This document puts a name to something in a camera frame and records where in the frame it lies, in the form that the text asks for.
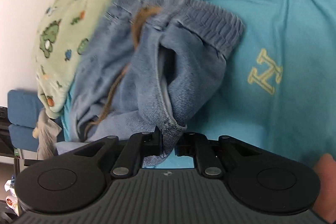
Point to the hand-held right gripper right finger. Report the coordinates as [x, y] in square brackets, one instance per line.
[184, 145]

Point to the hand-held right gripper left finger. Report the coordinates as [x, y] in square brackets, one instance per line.
[152, 143]

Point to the blue denim jeans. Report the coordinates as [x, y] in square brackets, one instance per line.
[147, 77]

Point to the person's right hand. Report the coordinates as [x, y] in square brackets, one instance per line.
[326, 182]

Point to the beige cloth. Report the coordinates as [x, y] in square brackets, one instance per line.
[48, 134]

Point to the blue sofa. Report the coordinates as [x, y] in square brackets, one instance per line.
[22, 111]

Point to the green cartoon print fleece blanket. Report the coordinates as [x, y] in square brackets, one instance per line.
[71, 29]

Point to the teal bedsheet with yellow print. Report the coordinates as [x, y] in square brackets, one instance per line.
[275, 29]

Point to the crumpled white bags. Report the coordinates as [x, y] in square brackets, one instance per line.
[10, 192]

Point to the black furniture frame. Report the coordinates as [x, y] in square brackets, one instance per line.
[5, 132]

